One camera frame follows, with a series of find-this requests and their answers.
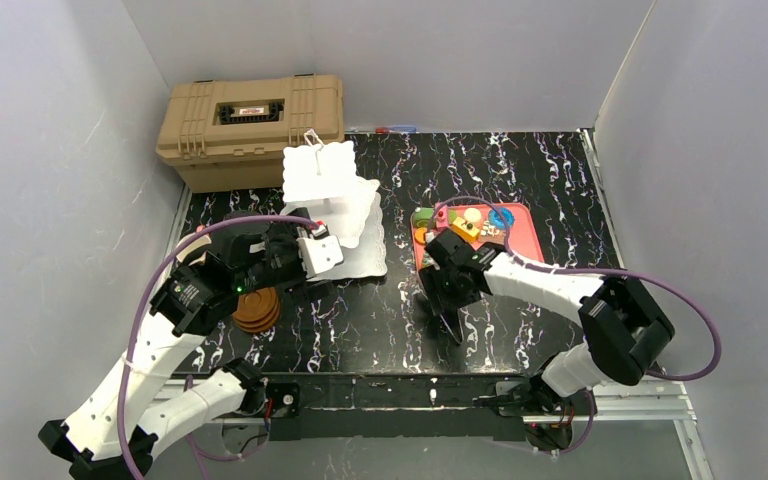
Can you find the tan plastic tool case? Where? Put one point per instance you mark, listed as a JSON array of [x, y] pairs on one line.
[[230, 135]]

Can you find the white round cake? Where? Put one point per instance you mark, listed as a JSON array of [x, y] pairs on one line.
[[473, 216]]

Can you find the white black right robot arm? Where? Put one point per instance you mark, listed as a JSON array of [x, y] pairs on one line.
[[624, 328]]

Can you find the white three-tier cake stand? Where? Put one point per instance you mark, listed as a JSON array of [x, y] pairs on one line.
[[322, 178]]

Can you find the pink serving tray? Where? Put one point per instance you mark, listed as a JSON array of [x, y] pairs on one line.
[[522, 236]]

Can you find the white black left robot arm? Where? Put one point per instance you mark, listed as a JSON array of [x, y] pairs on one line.
[[120, 430]]

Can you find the round orange waffle cookie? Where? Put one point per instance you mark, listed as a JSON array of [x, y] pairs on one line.
[[420, 235]]

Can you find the aluminium frame rail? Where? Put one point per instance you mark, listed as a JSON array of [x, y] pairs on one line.
[[294, 394]]

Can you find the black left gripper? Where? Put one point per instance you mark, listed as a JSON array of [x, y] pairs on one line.
[[289, 258]]

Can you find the stack of brown wooden coasters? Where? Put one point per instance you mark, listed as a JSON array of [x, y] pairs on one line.
[[257, 311]]

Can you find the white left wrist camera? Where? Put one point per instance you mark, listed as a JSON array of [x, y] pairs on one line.
[[319, 250]]

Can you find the blue donut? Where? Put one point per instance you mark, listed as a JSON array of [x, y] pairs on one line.
[[501, 218]]

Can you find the green roll cake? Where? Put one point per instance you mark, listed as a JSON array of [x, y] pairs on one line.
[[421, 217]]

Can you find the pink cake slice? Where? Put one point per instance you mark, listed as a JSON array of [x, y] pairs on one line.
[[440, 218]]

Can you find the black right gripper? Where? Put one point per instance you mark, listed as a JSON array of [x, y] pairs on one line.
[[442, 299]]

